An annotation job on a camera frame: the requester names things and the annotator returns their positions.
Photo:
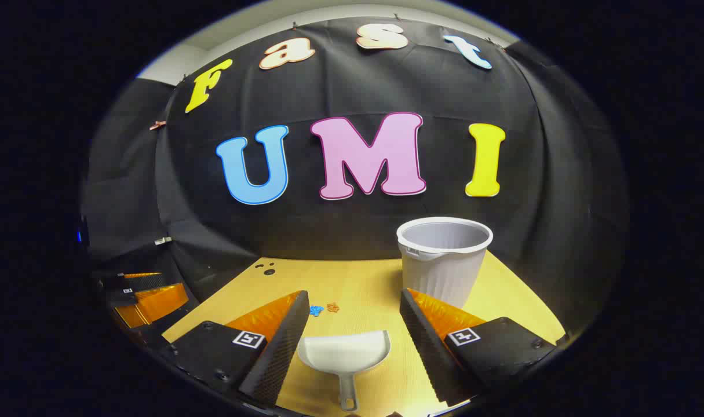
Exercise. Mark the small silver clip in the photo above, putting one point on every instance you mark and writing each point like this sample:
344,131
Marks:
162,240

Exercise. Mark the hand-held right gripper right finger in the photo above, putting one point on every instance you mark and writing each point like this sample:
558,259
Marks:
430,347

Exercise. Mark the small red clip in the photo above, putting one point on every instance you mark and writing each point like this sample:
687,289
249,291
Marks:
157,124

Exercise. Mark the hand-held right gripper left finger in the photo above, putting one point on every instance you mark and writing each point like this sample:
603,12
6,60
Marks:
285,347

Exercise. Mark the wooden desktop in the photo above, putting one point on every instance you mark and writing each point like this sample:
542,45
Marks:
363,284

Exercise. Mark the white ribbed garbage bin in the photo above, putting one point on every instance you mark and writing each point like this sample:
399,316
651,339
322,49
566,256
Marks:
444,272

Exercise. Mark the blue paper ball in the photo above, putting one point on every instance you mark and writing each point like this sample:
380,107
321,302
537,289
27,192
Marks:
316,310

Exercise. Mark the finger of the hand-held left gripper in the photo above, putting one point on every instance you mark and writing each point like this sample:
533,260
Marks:
154,304
149,282

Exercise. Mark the white plastic dustpan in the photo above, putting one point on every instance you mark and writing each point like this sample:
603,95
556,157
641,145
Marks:
343,350

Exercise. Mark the black backdrop cloth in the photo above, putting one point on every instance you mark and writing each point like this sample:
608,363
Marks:
421,87

